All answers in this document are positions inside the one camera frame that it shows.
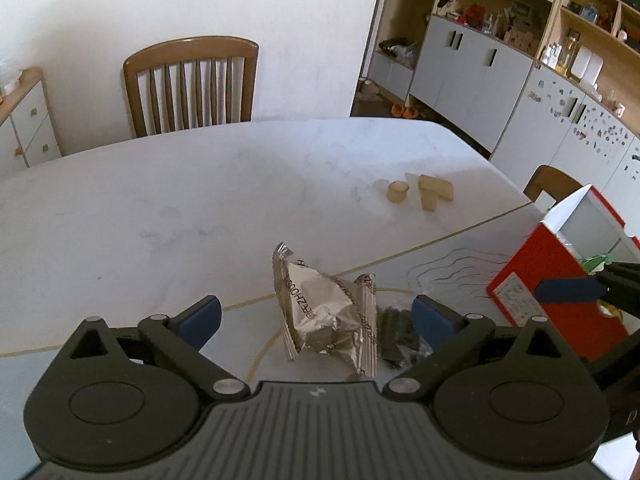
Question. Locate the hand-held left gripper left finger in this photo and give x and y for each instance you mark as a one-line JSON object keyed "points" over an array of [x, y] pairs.
{"points": [[200, 322]]}

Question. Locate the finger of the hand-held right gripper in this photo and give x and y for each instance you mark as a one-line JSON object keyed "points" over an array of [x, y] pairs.
{"points": [[567, 291]]}

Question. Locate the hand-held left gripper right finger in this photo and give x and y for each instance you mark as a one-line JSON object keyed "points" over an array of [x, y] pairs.
{"points": [[435, 322]]}

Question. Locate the black packet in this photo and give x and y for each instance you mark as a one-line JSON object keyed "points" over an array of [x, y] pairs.
{"points": [[397, 332]]}

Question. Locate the green packet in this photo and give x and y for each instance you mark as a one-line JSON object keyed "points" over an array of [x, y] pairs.
{"points": [[595, 261]]}

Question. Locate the red and white cardboard box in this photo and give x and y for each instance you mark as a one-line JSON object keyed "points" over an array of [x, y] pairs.
{"points": [[530, 270]]}

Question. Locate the silver foil packet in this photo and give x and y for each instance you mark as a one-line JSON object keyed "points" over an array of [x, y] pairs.
{"points": [[325, 310]]}

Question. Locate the wooden slat-back chair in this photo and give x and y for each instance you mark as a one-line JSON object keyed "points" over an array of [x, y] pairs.
{"points": [[550, 185], [190, 65]]}

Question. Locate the beige block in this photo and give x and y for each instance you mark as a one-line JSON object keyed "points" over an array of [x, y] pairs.
{"points": [[429, 203], [436, 186]]}

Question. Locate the beige small cup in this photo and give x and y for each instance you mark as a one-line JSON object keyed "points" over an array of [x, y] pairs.
{"points": [[398, 193]]}

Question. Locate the orange slipper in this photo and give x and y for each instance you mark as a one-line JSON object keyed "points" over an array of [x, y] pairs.
{"points": [[411, 112], [398, 110]]}

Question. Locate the white canister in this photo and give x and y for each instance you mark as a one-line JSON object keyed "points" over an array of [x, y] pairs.
{"points": [[588, 66]]}

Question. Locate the white storage cabinet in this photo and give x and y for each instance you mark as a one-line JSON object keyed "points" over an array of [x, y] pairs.
{"points": [[470, 70]]}

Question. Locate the pair of beige slippers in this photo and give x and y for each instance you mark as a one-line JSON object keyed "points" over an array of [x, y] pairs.
{"points": [[371, 89]]}

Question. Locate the white wooden drawer cabinet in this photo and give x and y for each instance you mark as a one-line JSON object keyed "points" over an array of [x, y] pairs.
{"points": [[30, 125]]}

